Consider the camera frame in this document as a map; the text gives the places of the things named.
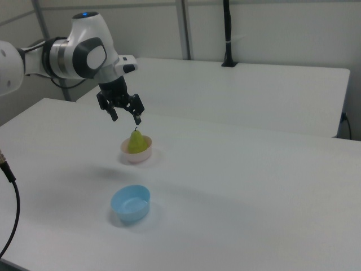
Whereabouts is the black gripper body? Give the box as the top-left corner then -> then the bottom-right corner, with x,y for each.
98,75 -> 129,107

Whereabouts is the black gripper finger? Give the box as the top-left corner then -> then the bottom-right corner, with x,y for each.
96,90 -> 118,123
118,93 -> 146,126

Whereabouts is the green apple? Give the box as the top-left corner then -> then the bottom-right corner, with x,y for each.
127,127 -> 149,155

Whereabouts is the pink plastic bowl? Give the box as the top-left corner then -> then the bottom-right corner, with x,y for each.
120,136 -> 155,165

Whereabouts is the blue plastic bowl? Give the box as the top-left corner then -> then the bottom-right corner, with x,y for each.
110,184 -> 151,226

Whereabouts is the white table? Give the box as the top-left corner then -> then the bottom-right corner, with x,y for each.
76,58 -> 351,139

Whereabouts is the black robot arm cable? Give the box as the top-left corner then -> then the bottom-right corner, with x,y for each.
49,73 -> 87,89

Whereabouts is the black cable with metal connector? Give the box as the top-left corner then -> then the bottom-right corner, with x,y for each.
0,148 -> 21,259

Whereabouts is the thin black wall cable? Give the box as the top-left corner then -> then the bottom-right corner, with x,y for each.
341,112 -> 353,139

